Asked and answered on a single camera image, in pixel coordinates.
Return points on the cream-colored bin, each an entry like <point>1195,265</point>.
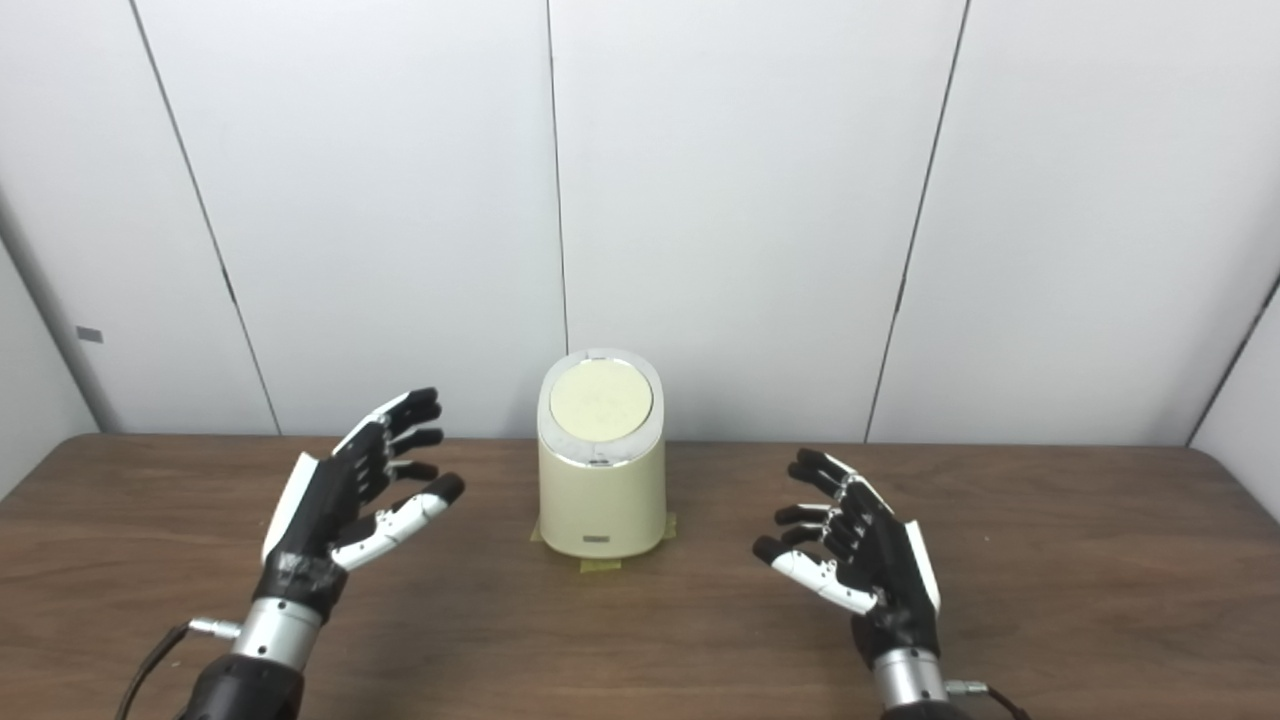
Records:
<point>600,500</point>

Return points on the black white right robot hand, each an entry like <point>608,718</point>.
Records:
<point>890,580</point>

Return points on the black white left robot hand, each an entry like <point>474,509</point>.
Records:
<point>315,520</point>

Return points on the cream round bin lid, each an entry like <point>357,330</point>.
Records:
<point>600,400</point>

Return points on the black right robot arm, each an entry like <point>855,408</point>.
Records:
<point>910,685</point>

